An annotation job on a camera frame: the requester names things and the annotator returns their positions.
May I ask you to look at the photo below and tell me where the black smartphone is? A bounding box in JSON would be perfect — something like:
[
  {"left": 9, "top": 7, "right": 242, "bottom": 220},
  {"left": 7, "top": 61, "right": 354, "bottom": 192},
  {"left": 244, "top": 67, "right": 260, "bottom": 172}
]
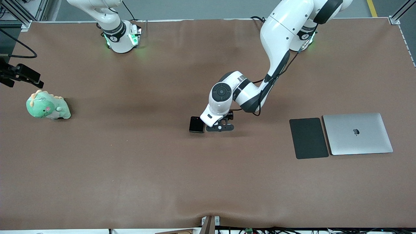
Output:
[{"left": 189, "top": 116, "right": 205, "bottom": 134}]

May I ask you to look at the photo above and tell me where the black mouse pad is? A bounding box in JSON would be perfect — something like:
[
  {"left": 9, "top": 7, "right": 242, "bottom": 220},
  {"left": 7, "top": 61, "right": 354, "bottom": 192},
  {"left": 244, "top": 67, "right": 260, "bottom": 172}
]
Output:
[{"left": 289, "top": 118, "right": 329, "bottom": 160}]

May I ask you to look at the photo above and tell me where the green dinosaur plush toy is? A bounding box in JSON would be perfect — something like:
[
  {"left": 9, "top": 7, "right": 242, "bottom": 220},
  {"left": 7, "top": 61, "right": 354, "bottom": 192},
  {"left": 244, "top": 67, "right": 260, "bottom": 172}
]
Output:
[{"left": 26, "top": 90, "right": 72, "bottom": 120}]

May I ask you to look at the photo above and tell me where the brown table cover sheet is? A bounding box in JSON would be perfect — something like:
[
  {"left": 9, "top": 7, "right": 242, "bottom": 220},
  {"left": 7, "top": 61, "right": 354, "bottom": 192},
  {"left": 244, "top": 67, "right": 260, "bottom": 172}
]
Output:
[{"left": 0, "top": 18, "right": 416, "bottom": 229}]

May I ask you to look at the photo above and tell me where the silver closed laptop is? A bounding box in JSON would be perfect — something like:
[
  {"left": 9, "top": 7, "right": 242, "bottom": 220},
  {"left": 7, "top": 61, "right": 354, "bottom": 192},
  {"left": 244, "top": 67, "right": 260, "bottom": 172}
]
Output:
[{"left": 322, "top": 112, "right": 394, "bottom": 156}]

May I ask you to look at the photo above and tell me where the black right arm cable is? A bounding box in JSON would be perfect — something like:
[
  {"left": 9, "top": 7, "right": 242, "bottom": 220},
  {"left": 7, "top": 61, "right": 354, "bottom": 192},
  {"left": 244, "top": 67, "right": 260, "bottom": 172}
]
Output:
[{"left": 0, "top": 29, "right": 38, "bottom": 59}]

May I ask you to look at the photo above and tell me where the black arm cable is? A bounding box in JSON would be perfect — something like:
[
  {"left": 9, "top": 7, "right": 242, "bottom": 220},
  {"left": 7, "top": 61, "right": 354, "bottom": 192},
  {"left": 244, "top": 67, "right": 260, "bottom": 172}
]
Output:
[
  {"left": 0, "top": 29, "right": 38, "bottom": 59},
  {"left": 231, "top": 49, "right": 301, "bottom": 116}
]

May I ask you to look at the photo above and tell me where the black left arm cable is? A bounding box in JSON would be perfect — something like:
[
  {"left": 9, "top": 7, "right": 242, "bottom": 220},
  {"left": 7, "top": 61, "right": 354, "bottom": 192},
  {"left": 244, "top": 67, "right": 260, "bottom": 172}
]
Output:
[{"left": 231, "top": 49, "right": 301, "bottom": 116}]

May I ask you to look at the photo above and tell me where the black right base cable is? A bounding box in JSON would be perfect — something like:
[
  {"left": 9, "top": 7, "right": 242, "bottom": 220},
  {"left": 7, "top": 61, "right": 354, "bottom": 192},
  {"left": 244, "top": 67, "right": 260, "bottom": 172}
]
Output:
[{"left": 122, "top": 0, "right": 137, "bottom": 21}]

